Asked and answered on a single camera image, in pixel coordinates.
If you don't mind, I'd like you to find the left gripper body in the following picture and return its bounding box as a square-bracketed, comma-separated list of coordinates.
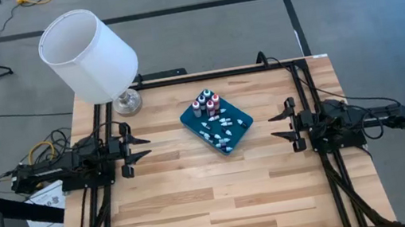
[106, 136, 128, 167]

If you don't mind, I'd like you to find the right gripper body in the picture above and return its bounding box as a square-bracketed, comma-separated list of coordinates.
[295, 109, 314, 139]

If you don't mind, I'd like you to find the tall pink-capped coloring bottle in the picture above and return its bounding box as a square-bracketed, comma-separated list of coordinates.
[190, 100, 204, 119]

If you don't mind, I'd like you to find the tall orange-capped coloring bottle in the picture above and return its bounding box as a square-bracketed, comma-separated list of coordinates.
[210, 92, 223, 112]

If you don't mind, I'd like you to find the tall red-capped coloring bottle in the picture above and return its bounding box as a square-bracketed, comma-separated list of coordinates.
[205, 100, 217, 118]

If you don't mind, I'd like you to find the tall black-capped coloring bottle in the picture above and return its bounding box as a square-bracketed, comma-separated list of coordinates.
[197, 94, 208, 112]

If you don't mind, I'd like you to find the teal plastic bin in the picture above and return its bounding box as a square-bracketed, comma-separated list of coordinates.
[176, 83, 259, 162]

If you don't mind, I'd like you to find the black power strip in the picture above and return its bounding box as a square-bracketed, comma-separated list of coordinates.
[131, 66, 189, 85]

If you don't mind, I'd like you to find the white-shade silver table lamp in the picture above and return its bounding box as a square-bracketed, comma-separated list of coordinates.
[33, 2, 147, 128]

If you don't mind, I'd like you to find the white cardboard box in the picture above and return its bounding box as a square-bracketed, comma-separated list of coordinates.
[20, 179, 71, 227]

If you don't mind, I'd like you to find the black floor beam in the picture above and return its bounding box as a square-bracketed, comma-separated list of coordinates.
[0, 184, 68, 227]

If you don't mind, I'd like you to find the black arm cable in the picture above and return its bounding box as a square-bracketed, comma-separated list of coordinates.
[254, 31, 403, 125]

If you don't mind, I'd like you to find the yellow cable loop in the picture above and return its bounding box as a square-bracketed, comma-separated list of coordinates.
[25, 139, 58, 164]

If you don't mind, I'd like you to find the black aluminium table frame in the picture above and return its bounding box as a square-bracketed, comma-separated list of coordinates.
[38, 47, 395, 227]

